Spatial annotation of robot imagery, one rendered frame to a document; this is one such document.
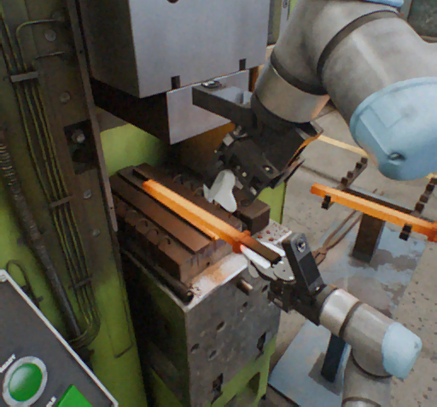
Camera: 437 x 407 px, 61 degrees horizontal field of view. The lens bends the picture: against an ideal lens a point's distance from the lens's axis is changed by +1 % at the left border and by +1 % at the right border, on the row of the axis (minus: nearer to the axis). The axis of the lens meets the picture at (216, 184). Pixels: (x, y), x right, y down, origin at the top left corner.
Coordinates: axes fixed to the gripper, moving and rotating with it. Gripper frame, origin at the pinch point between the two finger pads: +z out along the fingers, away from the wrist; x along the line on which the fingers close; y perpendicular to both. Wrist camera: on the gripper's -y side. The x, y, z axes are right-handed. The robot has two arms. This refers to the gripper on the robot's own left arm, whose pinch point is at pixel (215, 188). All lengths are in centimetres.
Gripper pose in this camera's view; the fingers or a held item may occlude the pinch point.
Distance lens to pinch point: 55.9
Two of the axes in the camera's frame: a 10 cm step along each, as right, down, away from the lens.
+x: 7.2, -3.7, 5.8
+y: 6.1, 7.3, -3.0
